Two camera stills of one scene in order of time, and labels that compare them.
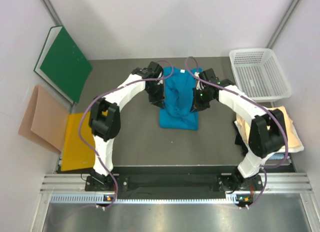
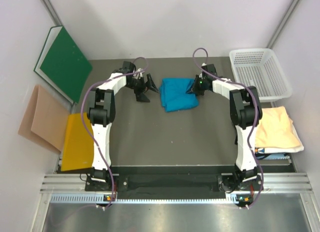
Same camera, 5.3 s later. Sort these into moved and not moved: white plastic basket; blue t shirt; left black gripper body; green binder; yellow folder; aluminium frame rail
Moved: left black gripper body; blue t shirt
Not moved: white plastic basket; aluminium frame rail; green binder; yellow folder
